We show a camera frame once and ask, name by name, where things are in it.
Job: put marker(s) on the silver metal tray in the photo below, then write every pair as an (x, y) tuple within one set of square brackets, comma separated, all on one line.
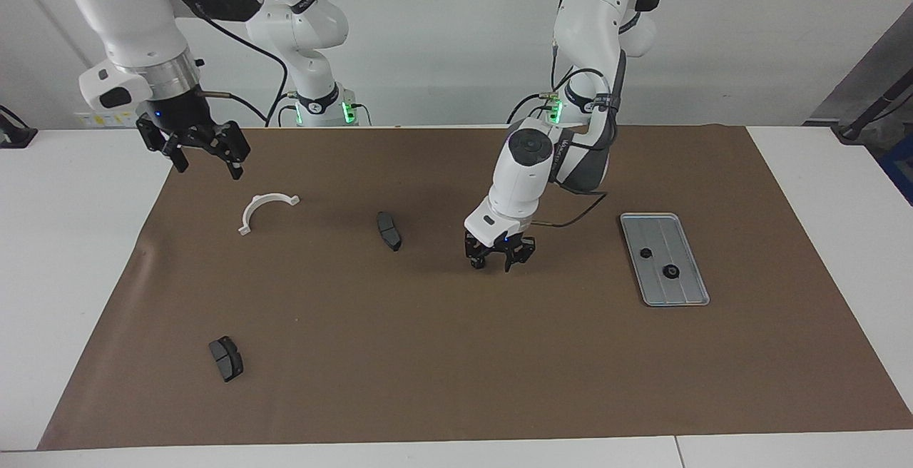
[(674, 240)]

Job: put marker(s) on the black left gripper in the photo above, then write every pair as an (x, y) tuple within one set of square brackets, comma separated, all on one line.
[(499, 245)]

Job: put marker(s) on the blue crate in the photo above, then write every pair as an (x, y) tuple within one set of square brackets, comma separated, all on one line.
[(900, 168)]

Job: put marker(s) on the brown table mat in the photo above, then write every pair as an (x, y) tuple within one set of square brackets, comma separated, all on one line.
[(570, 382)]

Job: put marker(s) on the black clamp mount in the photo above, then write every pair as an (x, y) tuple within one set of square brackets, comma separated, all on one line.
[(14, 136)]

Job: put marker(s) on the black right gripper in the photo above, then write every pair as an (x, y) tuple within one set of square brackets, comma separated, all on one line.
[(192, 125)]

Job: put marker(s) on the black stand pole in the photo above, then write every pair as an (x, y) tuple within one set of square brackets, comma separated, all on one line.
[(856, 125)]

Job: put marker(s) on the white curved plastic bracket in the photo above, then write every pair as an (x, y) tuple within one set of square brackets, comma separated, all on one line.
[(253, 207)]

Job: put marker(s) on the dark grey brake pad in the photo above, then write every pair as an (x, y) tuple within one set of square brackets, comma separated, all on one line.
[(227, 359), (389, 231)]

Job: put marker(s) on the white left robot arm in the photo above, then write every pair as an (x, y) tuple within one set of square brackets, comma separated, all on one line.
[(521, 182)]

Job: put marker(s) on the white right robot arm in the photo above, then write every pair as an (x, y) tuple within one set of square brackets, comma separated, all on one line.
[(128, 4)]

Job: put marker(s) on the white wall socket box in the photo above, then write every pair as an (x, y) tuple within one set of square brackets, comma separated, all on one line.
[(107, 121)]

